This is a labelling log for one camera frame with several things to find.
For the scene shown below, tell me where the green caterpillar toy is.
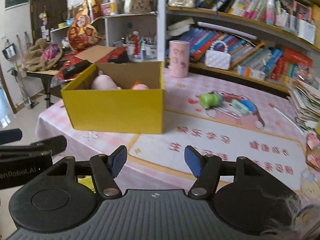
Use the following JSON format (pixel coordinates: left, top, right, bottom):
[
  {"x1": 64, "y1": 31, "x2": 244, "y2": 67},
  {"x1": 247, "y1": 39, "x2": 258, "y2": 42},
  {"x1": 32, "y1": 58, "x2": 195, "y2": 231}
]
[{"x1": 199, "y1": 93, "x2": 223, "y2": 109}]

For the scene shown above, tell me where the teal round case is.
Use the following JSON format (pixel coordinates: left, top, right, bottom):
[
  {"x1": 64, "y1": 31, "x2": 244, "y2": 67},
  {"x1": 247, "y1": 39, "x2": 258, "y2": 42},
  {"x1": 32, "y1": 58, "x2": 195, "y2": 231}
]
[{"x1": 231, "y1": 99, "x2": 250, "y2": 115}]

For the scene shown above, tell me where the blue toy block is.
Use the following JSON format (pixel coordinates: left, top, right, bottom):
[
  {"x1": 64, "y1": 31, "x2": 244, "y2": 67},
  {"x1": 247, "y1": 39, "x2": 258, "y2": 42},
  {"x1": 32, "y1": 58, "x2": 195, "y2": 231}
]
[{"x1": 241, "y1": 100, "x2": 257, "y2": 112}]

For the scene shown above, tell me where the large pink plush toy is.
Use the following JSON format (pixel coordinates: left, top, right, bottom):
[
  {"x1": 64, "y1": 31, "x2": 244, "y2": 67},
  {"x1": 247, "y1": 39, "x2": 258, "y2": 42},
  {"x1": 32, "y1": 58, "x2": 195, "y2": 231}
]
[{"x1": 91, "y1": 70, "x2": 121, "y2": 91}]

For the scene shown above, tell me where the small pink plush chick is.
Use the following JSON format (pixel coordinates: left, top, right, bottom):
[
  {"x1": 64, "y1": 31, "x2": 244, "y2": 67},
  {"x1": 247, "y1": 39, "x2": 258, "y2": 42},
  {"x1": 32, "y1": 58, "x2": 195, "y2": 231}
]
[{"x1": 131, "y1": 80, "x2": 149, "y2": 90}]

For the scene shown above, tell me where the pink printed table mat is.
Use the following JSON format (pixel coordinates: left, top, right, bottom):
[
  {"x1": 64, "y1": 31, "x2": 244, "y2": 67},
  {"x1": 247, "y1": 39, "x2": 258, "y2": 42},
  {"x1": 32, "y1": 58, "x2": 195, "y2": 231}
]
[{"x1": 36, "y1": 74, "x2": 319, "y2": 200}]

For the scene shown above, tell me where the yellow cardboard box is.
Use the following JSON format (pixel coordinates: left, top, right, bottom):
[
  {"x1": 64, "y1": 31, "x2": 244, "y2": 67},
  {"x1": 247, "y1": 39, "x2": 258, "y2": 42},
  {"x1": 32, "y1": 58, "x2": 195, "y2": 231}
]
[{"x1": 61, "y1": 61, "x2": 165, "y2": 134}]

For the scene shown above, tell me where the white nail file stick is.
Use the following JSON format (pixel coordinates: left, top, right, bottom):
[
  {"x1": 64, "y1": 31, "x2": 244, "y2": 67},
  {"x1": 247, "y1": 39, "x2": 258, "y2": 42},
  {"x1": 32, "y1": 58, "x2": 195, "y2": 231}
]
[{"x1": 272, "y1": 106, "x2": 304, "y2": 135}]

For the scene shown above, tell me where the black rectangular box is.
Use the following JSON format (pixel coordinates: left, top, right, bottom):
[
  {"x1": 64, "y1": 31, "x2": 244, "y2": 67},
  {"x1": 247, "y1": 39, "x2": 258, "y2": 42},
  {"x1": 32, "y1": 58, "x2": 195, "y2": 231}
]
[{"x1": 62, "y1": 60, "x2": 91, "y2": 80}]

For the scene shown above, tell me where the orange white blue carton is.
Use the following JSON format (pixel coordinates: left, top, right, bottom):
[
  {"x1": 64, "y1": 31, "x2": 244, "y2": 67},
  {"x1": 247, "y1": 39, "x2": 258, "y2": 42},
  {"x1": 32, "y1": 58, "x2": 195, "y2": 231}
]
[{"x1": 236, "y1": 65, "x2": 266, "y2": 80}]

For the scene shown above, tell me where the white quilted pearl purse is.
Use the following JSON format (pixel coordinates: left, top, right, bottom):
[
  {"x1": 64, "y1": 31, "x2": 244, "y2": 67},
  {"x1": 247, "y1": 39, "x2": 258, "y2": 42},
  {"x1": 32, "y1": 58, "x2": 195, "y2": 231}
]
[{"x1": 204, "y1": 40, "x2": 231, "y2": 70}]

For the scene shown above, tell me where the brown plush blanket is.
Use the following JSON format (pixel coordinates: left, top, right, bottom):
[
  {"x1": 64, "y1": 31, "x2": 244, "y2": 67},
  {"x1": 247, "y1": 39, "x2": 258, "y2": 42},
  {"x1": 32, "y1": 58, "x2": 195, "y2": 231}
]
[{"x1": 22, "y1": 38, "x2": 63, "y2": 72}]

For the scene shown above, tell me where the brown flat cardboard sheet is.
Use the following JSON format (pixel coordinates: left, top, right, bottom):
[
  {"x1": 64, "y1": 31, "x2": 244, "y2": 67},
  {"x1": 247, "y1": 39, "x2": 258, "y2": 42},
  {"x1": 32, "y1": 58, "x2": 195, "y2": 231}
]
[{"x1": 75, "y1": 45, "x2": 116, "y2": 63}]

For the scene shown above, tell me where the pile of papers and booklets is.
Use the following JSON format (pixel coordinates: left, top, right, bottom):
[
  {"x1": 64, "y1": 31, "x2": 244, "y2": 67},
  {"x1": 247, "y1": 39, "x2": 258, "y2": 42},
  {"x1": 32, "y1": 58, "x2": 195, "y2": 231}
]
[{"x1": 287, "y1": 80, "x2": 319, "y2": 131}]

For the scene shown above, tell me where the pink cylindrical container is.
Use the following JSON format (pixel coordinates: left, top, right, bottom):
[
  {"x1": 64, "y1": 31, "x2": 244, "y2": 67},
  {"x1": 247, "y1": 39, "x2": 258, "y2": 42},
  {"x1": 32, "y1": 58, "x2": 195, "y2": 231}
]
[{"x1": 169, "y1": 40, "x2": 190, "y2": 78}]

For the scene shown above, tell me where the red cartoon paper decoration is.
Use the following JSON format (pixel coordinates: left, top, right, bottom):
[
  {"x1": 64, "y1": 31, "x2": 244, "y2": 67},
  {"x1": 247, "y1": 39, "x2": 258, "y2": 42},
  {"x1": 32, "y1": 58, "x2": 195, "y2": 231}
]
[{"x1": 67, "y1": 0, "x2": 103, "y2": 50}]

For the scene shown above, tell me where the white cubby shelf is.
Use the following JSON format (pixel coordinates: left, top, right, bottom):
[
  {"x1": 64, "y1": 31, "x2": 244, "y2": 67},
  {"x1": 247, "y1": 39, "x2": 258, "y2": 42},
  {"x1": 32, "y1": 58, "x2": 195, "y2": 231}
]
[{"x1": 63, "y1": 12, "x2": 157, "y2": 61}]

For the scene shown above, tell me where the wooden bookshelf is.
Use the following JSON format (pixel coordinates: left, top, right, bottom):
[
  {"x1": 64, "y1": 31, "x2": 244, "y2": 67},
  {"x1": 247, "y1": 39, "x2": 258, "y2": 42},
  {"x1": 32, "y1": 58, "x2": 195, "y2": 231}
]
[{"x1": 157, "y1": 0, "x2": 319, "y2": 97}]

